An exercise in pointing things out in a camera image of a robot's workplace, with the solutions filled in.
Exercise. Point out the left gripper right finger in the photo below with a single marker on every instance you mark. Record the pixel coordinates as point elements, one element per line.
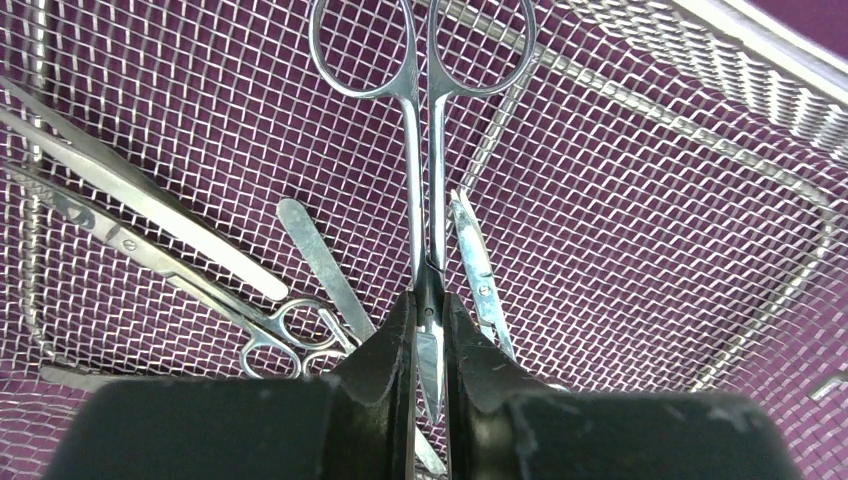
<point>505,424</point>

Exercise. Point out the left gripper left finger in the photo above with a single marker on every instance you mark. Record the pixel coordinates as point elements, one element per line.
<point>355,422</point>

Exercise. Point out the surgical forceps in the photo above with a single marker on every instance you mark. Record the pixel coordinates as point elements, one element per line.
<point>423,98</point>

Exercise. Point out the metal mesh instrument tray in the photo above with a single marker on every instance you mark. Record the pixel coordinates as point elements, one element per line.
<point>664,211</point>

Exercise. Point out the surgical scissors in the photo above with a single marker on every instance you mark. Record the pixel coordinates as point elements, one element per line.
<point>264,330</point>

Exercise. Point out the small metal scissors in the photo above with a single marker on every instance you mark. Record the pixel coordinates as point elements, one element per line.
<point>480,274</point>

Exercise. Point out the flat metal tweezers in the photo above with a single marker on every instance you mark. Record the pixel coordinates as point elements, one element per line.
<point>101,166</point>

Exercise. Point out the metal spatula handle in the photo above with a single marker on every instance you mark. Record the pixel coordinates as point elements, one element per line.
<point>305,236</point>

